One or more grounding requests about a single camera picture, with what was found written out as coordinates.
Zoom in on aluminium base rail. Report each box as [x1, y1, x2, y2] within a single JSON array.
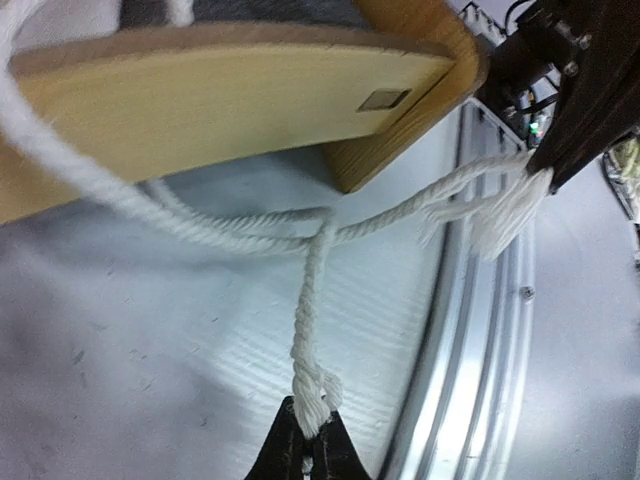
[[374, 94, 541, 480]]

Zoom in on wooden pet bed frame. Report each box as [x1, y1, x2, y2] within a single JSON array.
[[1, 1, 488, 222]]

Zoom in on grey bed mat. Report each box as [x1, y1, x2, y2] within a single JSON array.
[[119, 0, 371, 30]]

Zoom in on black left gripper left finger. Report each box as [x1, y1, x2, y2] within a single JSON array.
[[245, 396, 310, 480]]

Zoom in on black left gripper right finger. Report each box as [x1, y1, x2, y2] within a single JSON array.
[[312, 411, 371, 480]]

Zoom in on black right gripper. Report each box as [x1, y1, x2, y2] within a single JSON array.
[[487, 1, 639, 193]]

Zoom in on white cushion tie cords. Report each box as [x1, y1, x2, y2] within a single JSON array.
[[0, 0, 551, 439]]

